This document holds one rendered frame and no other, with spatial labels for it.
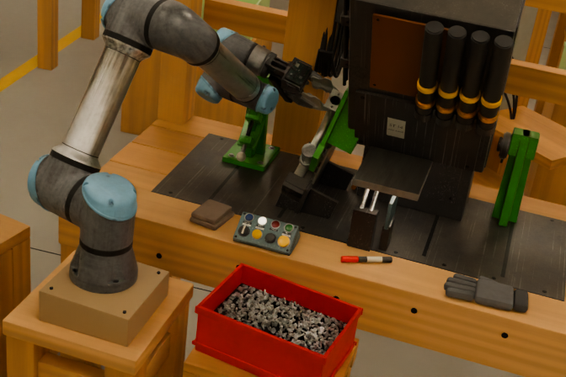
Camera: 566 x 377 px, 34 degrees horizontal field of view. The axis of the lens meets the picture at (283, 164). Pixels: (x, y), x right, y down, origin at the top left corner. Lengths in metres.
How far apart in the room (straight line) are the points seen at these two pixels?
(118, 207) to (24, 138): 2.86
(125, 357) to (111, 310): 0.10
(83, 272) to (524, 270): 1.10
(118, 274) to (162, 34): 0.53
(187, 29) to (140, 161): 0.77
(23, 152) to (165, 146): 1.95
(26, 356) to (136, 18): 0.78
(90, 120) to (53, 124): 2.88
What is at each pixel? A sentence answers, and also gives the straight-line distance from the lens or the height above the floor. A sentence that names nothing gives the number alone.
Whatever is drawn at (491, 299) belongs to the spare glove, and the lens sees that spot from 2.24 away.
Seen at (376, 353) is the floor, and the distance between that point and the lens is 3.49.
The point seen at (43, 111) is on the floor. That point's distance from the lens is 5.09.
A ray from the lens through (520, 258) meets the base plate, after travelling 2.47.
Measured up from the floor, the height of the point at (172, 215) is 0.90.
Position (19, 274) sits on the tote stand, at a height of 0.66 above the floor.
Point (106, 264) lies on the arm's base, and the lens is 2.03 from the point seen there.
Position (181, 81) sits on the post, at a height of 1.03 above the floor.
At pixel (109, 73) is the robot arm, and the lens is 2.06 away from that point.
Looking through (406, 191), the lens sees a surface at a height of 1.13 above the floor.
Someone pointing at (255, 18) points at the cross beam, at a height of 1.25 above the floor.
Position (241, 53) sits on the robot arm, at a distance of 2.40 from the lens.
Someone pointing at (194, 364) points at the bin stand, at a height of 0.80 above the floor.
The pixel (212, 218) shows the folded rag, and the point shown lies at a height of 0.93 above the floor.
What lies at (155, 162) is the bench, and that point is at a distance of 2.69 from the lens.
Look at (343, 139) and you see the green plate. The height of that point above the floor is 1.14.
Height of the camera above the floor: 2.12
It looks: 27 degrees down
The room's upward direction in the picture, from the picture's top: 7 degrees clockwise
